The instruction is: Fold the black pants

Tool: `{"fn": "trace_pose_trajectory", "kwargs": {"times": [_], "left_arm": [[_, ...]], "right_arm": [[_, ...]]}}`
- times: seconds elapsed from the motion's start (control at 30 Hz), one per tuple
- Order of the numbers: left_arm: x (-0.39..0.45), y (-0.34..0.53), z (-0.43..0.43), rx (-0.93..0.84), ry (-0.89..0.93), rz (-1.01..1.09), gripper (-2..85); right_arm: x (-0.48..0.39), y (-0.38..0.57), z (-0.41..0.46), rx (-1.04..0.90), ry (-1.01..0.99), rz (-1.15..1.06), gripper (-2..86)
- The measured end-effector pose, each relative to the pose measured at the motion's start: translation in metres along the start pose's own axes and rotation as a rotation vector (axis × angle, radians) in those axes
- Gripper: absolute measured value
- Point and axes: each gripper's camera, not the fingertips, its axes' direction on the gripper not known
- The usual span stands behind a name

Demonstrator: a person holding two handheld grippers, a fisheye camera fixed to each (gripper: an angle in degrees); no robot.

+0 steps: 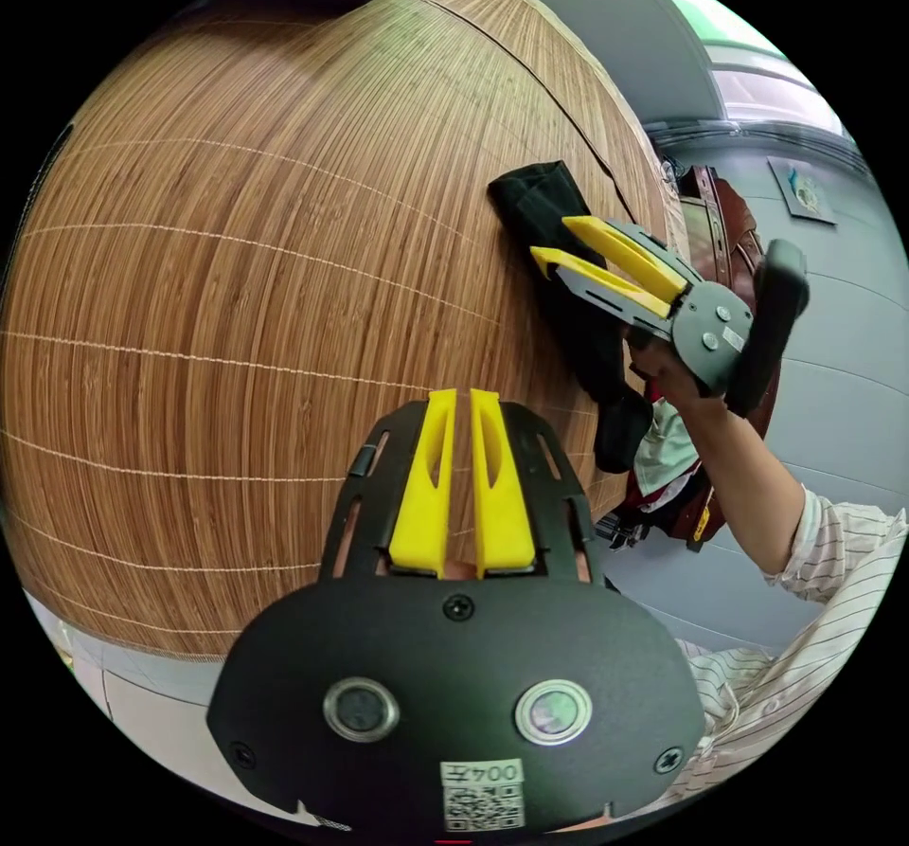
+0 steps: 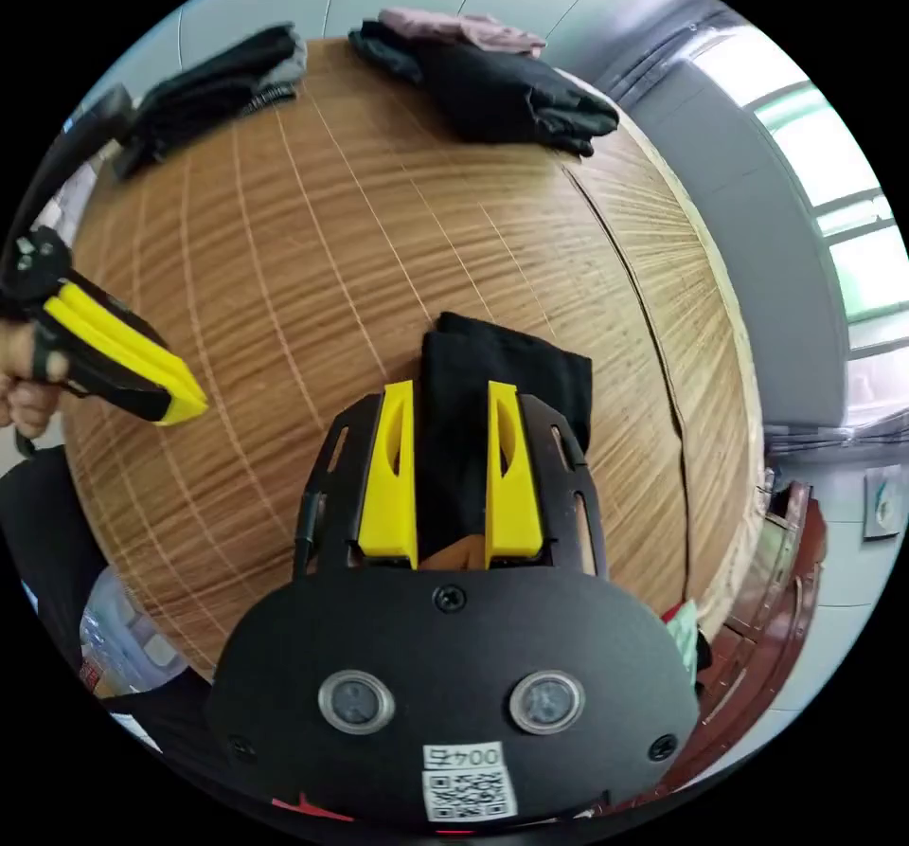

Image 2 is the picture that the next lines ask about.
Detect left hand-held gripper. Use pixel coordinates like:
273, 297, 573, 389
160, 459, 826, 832
0, 224, 210, 427

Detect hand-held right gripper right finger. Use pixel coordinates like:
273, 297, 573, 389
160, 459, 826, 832
485, 379, 546, 570

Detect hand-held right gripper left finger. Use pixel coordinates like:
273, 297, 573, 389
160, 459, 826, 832
357, 380, 420, 570

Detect black pants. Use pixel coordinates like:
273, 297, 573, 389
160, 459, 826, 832
417, 311, 595, 560

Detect person's left hand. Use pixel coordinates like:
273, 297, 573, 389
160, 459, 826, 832
0, 323, 70, 440

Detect person's body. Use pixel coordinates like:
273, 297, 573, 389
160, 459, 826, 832
0, 444, 236, 790

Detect black and grey pile of clothes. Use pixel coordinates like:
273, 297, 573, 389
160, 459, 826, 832
113, 23, 309, 182

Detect brown wooden cupboard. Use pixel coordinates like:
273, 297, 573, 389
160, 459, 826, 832
638, 479, 830, 794

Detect pile of clothes with pink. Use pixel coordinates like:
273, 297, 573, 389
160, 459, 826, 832
348, 6, 621, 159

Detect window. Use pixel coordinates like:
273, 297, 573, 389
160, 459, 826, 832
692, 27, 909, 368

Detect grey curtain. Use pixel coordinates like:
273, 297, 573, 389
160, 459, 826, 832
610, 0, 850, 432

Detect white wall switch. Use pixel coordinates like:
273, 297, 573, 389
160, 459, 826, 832
862, 469, 908, 543

